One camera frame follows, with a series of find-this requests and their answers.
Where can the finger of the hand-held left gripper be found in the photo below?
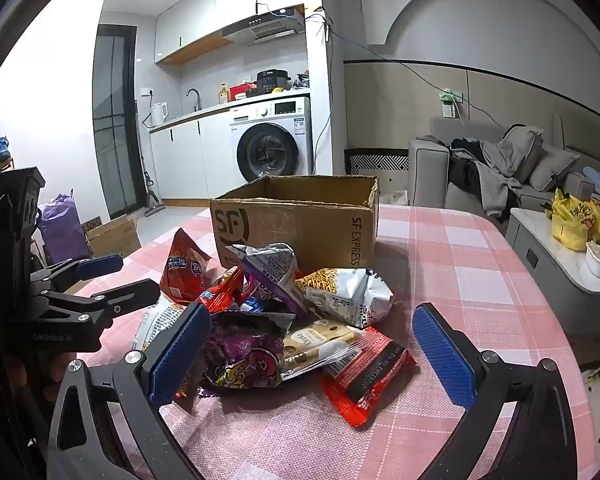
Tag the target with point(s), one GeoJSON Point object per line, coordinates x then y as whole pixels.
{"type": "Point", "coordinates": [100, 266]}
{"type": "Point", "coordinates": [130, 294]}

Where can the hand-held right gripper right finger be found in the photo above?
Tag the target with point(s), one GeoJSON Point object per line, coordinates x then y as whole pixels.
{"type": "Point", "coordinates": [442, 355]}

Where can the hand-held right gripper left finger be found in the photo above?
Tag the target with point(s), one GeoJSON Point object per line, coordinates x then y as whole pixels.
{"type": "Point", "coordinates": [180, 355]}

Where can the white snack packet red edge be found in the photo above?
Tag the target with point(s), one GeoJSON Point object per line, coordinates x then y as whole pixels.
{"type": "Point", "coordinates": [157, 320]}

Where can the red chip bag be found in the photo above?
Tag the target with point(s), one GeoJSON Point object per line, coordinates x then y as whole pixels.
{"type": "Point", "coordinates": [182, 272]}

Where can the purple cartoon snack bag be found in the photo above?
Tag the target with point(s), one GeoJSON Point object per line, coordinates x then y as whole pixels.
{"type": "Point", "coordinates": [245, 360]}

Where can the small red snack packet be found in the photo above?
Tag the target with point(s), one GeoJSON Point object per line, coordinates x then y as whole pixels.
{"type": "Point", "coordinates": [220, 290]}

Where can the red packet black label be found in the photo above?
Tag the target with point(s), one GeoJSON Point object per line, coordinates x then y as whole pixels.
{"type": "Point", "coordinates": [370, 385]}

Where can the blue cookie packet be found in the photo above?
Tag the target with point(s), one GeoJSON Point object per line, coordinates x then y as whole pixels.
{"type": "Point", "coordinates": [249, 305]}

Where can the white noodle snack bag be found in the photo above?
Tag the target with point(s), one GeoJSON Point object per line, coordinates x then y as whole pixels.
{"type": "Point", "coordinates": [345, 297]}

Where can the silver purple snack bag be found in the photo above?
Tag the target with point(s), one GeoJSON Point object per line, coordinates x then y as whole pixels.
{"type": "Point", "coordinates": [272, 270]}

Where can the beige cookie packet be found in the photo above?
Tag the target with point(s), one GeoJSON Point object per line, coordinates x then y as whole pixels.
{"type": "Point", "coordinates": [310, 342]}

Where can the brown cardboard box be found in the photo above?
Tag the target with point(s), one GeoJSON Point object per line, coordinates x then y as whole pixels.
{"type": "Point", "coordinates": [290, 220]}

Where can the person's left hand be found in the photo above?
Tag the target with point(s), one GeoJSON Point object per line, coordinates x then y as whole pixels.
{"type": "Point", "coordinates": [60, 372]}

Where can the printed cardboard box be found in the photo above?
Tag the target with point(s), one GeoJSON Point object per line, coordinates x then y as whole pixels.
{"type": "Point", "coordinates": [115, 240]}

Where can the stick vacuum cleaner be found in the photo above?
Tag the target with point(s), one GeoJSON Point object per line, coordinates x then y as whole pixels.
{"type": "Point", "coordinates": [152, 205]}

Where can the pink plaid tablecloth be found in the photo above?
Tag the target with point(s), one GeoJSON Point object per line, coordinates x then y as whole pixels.
{"type": "Point", "coordinates": [455, 260]}

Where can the white coffee table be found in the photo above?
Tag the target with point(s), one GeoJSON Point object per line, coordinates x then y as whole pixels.
{"type": "Point", "coordinates": [540, 270]}

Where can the white base cabinets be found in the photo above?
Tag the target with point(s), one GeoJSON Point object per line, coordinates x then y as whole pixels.
{"type": "Point", "coordinates": [180, 160]}

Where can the black glass door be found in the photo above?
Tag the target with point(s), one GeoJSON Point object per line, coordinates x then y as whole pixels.
{"type": "Point", "coordinates": [115, 125]}

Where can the white electric kettle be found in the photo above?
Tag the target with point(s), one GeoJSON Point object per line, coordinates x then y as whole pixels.
{"type": "Point", "coordinates": [159, 115]}

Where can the grey sofa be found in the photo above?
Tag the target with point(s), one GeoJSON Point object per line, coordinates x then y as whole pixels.
{"type": "Point", "coordinates": [430, 175]}

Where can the grey hooded garment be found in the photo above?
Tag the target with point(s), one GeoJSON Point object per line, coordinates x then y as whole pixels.
{"type": "Point", "coordinates": [500, 180]}

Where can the yellow plastic bag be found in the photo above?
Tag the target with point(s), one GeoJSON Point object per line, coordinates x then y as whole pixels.
{"type": "Point", "coordinates": [575, 225]}

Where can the black garment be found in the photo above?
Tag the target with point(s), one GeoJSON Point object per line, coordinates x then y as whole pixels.
{"type": "Point", "coordinates": [467, 165]}

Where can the chrome faucet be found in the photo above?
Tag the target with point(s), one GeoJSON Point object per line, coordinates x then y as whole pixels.
{"type": "Point", "coordinates": [198, 100]}

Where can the white washing machine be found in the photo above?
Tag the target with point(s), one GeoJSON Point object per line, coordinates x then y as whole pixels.
{"type": "Point", "coordinates": [270, 150]}

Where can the black white patterned box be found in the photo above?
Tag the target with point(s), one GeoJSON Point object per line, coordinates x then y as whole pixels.
{"type": "Point", "coordinates": [377, 162]}

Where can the yellow soap bottle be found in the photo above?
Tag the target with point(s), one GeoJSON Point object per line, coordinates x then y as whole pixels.
{"type": "Point", "coordinates": [223, 96]}

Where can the grey pillow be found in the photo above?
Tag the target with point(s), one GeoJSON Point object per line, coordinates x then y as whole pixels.
{"type": "Point", "coordinates": [555, 165]}

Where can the red box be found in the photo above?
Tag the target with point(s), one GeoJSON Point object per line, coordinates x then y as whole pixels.
{"type": "Point", "coordinates": [240, 91]}

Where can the black pressure cooker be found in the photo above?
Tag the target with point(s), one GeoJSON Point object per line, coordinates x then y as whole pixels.
{"type": "Point", "coordinates": [272, 81]}

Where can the dark crumpled bag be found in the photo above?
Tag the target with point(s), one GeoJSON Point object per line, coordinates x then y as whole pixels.
{"type": "Point", "coordinates": [301, 81]}

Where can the steel range hood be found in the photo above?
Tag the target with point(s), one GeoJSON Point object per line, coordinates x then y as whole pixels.
{"type": "Point", "coordinates": [265, 27]}

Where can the wall socket with green plug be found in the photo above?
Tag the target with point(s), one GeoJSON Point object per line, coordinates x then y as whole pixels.
{"type": "Point", "coordinates": [450, 107]}

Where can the white wall cabinets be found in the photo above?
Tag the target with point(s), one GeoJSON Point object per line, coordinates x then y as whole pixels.
{"type": "Point", "coordinates": [195, 15]}

